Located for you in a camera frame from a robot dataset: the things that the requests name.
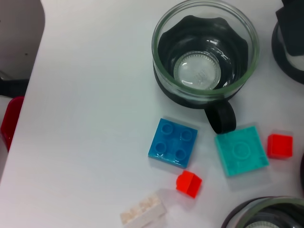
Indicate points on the small red square brick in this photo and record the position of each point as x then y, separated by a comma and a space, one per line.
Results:
279, 146

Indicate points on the teal square brick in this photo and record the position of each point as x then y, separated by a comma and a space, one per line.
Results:
241, 152

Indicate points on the red plastic object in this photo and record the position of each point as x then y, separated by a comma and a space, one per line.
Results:
9, 123

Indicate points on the blue four-stud brick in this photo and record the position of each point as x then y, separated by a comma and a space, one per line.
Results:
173, 142

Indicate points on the black object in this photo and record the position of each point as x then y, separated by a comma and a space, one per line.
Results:
12, 89

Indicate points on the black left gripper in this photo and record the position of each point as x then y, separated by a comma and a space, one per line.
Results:
293, 23

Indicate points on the long clear white brick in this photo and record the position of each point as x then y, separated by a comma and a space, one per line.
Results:
142, 210

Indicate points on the small red sloped brick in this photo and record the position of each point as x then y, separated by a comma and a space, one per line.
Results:
190, 184

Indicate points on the glass teacup with black sleeve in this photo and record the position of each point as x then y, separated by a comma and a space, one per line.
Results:
261, 213
204, 73
285, 69

